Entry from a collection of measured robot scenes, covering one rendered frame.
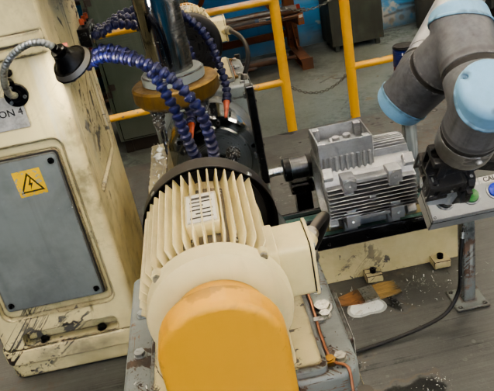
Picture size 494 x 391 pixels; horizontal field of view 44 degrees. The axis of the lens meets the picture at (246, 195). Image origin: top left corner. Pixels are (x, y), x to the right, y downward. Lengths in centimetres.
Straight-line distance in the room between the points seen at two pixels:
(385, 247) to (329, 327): 68
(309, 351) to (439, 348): 58
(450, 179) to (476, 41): 25
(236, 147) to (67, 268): 54
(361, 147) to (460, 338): 44
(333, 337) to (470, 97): 37
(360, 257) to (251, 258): 85
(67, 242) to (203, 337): 71
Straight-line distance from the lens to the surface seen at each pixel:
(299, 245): 69
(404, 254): 150
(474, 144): 95
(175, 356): 60
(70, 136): 117
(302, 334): 78
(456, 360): 128
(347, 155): 135
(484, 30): 97
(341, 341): 79
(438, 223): 124
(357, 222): 138
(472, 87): 90
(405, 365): 127
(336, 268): 146
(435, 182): 108
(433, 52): 99
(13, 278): 132
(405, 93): 105
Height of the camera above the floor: 169
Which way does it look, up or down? 27 degrees down
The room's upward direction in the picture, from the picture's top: 11 degrees counter-clockwise
